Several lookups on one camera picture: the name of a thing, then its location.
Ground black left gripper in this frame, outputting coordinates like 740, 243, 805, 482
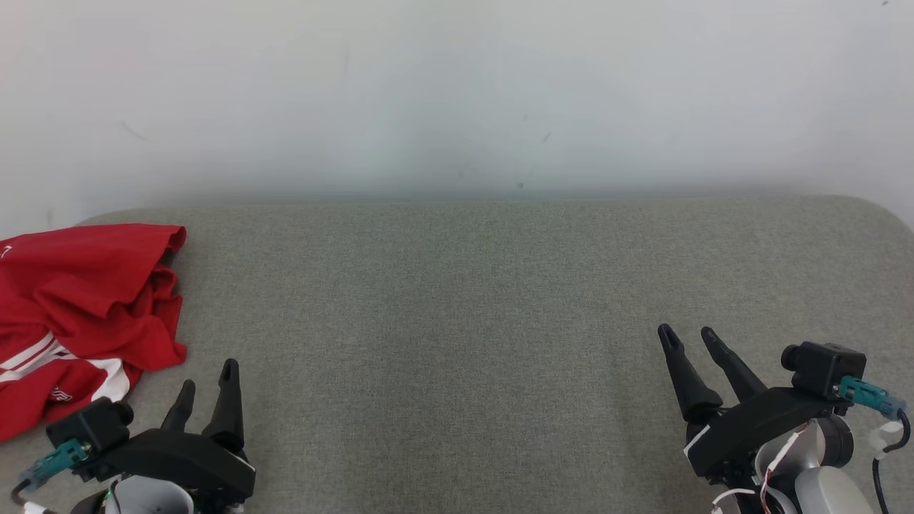
86, 358, 256, 514

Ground right camera cable teal plug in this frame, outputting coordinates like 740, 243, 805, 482
839, 376, 913, 514

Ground red Bulls 23 jersey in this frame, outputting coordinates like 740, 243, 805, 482
0, 223, 188, 372

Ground white cable clip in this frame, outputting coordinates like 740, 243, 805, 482
868, 421, 904, 461

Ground camera cable teal plug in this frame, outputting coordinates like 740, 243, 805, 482
839, 376, 913, 514
11, 439, 90, 514

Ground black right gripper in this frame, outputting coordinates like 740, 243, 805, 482
658, 323, 847, 479

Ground left camera cable teal plug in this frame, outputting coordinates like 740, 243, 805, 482
11, 439, 90, 514

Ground thin white red wires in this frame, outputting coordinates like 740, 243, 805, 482
710, 421, 815, 514

